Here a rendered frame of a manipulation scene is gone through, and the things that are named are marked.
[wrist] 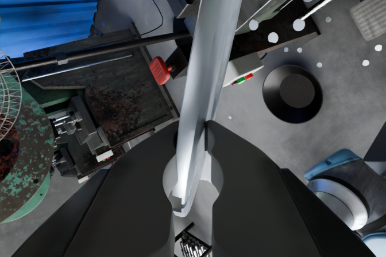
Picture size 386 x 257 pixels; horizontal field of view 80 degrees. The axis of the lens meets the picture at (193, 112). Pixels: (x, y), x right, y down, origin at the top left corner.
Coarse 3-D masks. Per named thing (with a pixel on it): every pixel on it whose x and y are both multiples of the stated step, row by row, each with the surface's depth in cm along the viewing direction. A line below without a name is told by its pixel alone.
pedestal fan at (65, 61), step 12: (180, 24) 155; (156, 36) 134; (168, 36) 139; (180, 36) 145; (84, 48) 114; (96, 48) 113; (108, 48) 116; (120, 48) 120; (36, 60) 97; (48, 60) 100; (60, 60) 102; (72, 60) 107; (0, 72) 82; (12, 108) 94
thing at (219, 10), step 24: (216, 0) 8; (240, 0) 25; (216, 24) 8; (192, 48) 8; (216, 48) 10; (192, 72) 9; (216, 72) 13; (192, 96) 9; (216, 96) 27; (192, 120) 9; (192, 144) 10; (192, 168) 12; (192, 192) 18
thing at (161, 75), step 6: (156, 60) 62; (162, 60) 62; (150, 66) 65; (156, 66) 63; (162, 66) 61; (168, 66) 65; (156, 72) 64; (162, 72) 62; (168, 72) 62; (156, 78) 65; (162, 78) 63; (168, 78) 62
